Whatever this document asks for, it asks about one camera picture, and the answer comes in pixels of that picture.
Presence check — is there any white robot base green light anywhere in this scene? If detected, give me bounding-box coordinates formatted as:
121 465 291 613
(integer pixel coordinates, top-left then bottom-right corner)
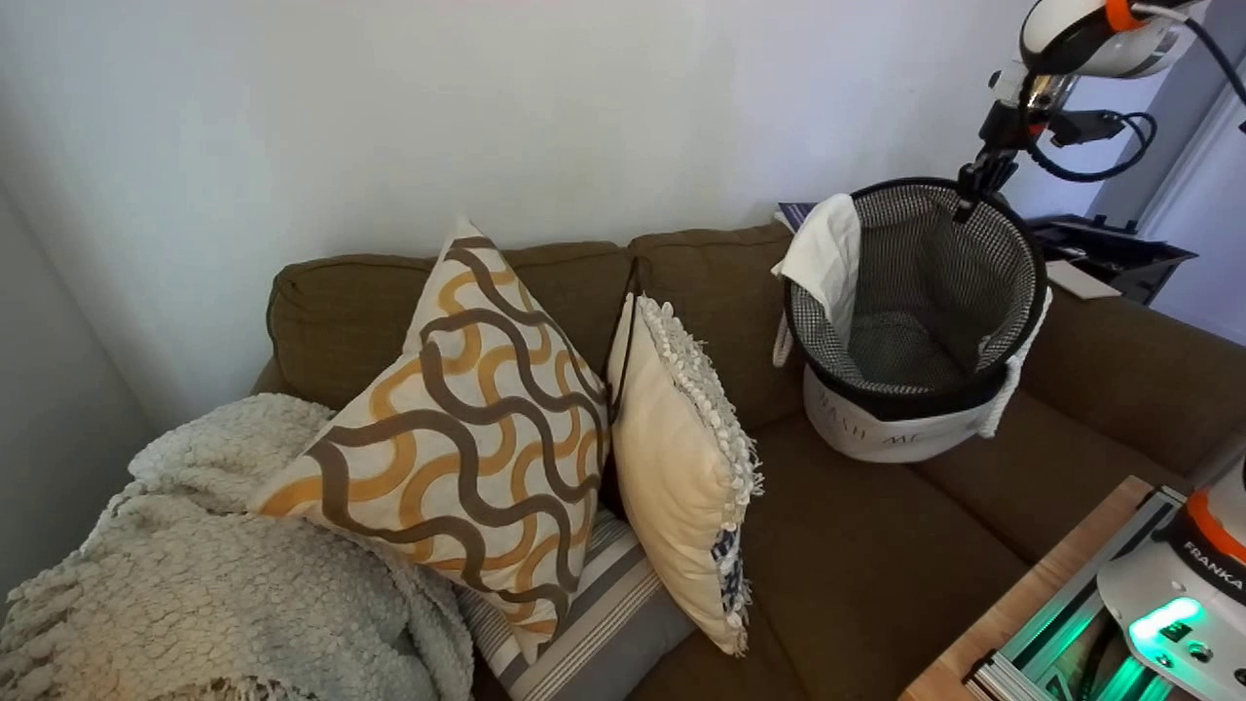
1100 469 1246 701

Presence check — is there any white cloth in bag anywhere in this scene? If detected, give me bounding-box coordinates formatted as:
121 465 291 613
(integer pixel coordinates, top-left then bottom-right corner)
772 195 866 345

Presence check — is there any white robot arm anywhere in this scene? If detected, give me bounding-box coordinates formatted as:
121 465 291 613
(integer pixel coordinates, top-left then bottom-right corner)
954 0 1216 224

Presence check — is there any grey striped pillow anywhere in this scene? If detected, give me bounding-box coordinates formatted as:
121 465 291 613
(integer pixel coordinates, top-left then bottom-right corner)
460 511 695 701

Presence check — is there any dark side table clutter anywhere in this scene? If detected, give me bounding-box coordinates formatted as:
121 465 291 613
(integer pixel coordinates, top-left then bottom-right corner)
1029 215 1193 304

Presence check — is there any dark blue book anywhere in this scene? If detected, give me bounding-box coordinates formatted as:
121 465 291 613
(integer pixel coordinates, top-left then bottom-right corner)
776 203 814 236

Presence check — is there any cream tufted fringe pillow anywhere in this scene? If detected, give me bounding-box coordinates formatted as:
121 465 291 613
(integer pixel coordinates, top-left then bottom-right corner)
609 291 763 660

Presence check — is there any white laundry bag black lining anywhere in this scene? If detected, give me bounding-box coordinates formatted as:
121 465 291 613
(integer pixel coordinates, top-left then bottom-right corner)
772 180 1050 465

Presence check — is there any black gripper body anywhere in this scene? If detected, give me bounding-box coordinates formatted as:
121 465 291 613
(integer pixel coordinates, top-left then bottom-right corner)
976 69 1074 156

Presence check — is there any grey knitted throw blanket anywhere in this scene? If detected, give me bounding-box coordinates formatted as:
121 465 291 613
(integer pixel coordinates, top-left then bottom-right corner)
0 393 474 701

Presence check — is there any orange brown wave-pattern pillow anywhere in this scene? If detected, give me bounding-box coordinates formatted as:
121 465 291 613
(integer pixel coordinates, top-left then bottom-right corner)
252 224 609 660

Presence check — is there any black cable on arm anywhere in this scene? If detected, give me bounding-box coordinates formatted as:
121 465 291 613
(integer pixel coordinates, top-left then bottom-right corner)
1029 5 1246 188

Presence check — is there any wooden table with metal rail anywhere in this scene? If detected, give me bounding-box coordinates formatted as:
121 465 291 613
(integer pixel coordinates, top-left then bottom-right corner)
901 480 1193 701

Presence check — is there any brown fabric couch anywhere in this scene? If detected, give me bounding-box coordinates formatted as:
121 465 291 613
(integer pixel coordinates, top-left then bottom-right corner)
252 224 1246 701

